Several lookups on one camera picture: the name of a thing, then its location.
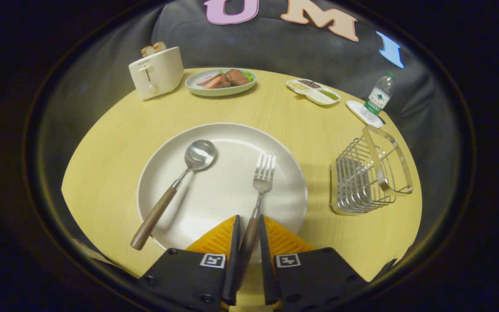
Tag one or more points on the large white plate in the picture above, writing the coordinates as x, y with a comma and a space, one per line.
219, 195

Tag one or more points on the pale yellow beans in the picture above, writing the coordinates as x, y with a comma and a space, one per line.
298, 86

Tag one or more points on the white toaster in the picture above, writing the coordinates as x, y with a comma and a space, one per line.
158, 73

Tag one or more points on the brown meat piece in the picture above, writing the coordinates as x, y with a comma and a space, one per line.
236, 77

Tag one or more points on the clear water bottle green cap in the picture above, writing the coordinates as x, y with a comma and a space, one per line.
378, 97

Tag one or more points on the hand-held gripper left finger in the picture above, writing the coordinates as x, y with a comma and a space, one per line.
232, 268

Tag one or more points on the green lettuce leaf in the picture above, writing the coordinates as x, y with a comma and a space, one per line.
247, 75

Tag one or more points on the green beans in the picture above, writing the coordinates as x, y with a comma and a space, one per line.
328, 94

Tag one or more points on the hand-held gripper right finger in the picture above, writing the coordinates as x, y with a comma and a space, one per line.
267, 277

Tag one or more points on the pink ham slice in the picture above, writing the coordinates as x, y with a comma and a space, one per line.
208, 79

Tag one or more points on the toast slice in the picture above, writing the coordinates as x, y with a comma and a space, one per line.
160, 47
147, 50

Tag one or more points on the pale green food plate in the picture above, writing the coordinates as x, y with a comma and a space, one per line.
197, 89

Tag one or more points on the dark brown beans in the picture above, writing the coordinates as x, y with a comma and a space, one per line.
309, 83

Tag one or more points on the white square coaster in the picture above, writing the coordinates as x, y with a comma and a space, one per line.
355, 109

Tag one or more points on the red sausage slice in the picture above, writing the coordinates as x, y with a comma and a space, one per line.
215, 83

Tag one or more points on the white divided condiment dish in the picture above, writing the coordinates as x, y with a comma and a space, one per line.
316, 96

